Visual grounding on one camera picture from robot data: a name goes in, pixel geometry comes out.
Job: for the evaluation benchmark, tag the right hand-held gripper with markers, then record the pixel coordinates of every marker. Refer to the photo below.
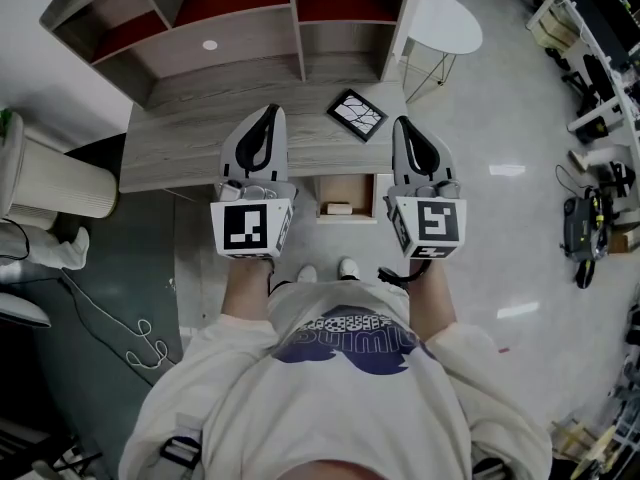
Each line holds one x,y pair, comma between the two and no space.
431,228

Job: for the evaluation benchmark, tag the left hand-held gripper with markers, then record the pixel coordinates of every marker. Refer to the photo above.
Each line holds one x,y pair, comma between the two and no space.
250,228

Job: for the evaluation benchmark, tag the small black framed picture item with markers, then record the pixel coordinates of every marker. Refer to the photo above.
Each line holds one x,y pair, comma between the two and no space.
357,114

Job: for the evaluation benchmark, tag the wooden desk drawer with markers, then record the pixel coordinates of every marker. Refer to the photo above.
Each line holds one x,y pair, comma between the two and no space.
345,188

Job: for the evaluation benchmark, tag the person's left forearm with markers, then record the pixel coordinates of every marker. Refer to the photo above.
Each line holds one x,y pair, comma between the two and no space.
247,293

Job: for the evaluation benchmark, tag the person's right forearm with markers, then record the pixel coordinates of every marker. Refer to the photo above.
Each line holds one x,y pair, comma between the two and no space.
434,303

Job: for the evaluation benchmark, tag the wooden desk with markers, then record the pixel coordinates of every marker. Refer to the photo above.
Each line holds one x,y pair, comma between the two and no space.
175,143

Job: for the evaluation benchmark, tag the small wooden block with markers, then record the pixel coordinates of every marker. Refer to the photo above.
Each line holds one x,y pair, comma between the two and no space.
340,208

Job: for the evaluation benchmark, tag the white round sticker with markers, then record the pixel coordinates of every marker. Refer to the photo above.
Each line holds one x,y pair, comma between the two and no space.
210,45

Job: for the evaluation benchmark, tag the wooden shelf unit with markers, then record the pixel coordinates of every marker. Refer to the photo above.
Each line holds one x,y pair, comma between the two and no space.
240,33

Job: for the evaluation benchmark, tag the white round side table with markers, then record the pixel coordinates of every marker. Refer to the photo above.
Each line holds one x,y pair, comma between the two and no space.
445,23

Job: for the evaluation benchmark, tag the person's white right shoe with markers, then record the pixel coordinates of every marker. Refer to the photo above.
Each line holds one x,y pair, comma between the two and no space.
348,268

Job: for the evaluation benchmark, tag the person's white shoe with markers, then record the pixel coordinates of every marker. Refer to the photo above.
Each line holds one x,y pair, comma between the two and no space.
307,274
348,268

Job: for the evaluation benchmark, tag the person's white left shoe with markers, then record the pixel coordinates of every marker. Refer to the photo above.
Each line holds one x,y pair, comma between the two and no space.
307,274

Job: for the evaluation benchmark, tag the black and yellow tool case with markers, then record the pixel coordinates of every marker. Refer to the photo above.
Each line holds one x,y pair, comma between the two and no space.
582,228

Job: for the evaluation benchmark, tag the black office chair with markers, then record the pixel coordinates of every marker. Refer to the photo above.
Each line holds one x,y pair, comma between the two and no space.
592,80

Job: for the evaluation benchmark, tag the dark floor mat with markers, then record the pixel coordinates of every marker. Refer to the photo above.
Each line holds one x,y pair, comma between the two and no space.
110,278

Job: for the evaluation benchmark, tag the white ribbed cylinder appliance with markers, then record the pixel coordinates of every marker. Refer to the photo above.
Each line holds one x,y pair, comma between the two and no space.
55,180

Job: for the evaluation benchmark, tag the black and yellow hand tool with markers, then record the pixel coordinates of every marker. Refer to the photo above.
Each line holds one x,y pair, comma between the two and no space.
585,273

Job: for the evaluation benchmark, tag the long white workbench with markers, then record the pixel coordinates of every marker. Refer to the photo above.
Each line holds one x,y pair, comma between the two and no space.
607,63

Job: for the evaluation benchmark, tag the white fabric bundle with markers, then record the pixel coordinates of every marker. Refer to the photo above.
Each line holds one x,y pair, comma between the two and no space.
62,250

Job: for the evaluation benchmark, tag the person's white printed shirt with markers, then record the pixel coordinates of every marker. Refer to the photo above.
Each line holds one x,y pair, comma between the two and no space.
330,408

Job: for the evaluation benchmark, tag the wooden frame parts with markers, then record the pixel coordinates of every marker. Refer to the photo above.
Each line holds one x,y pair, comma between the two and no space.
585,448

